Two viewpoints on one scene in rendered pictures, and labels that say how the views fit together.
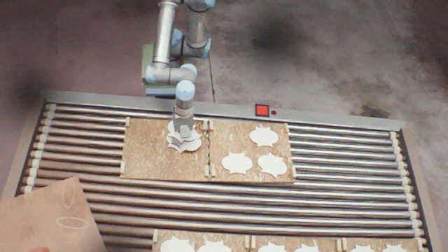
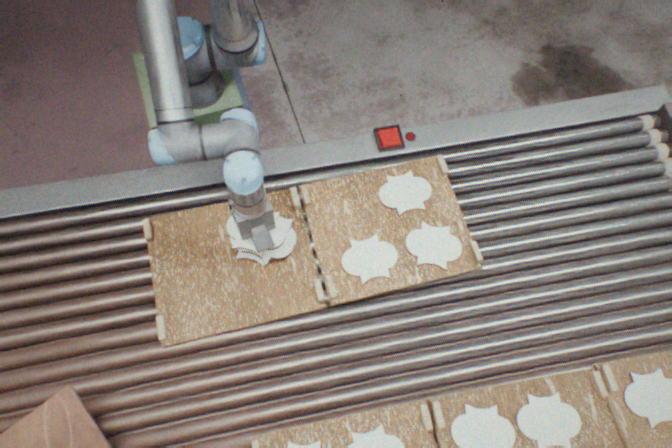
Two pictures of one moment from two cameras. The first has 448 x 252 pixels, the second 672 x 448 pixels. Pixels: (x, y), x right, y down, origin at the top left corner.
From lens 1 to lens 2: 69 cm
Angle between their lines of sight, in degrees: 14
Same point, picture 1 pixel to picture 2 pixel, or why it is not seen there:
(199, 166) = (304, 281)
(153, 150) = (212, 273)
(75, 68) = (26, 97)
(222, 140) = (333, 218)
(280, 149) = (440, 209)
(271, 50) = not seen: outside the picture
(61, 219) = not seen: outside the picture
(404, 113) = (620, 39)
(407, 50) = not seen: outside the picture
